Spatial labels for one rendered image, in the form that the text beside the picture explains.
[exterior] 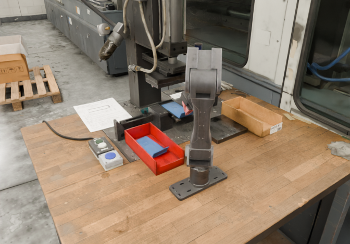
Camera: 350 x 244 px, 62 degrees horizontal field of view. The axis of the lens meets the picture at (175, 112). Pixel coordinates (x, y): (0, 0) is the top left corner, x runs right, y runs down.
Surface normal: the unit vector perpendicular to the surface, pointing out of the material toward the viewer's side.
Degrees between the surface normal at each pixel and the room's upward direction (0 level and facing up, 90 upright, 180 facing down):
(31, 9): 90
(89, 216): 0
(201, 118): 103
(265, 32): 90
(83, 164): 0
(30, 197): 0
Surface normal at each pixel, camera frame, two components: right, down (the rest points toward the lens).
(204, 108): -0.11, 0.65
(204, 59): -0.10, 0.02
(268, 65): -0.86, 0.24
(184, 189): 0.00, -0.89
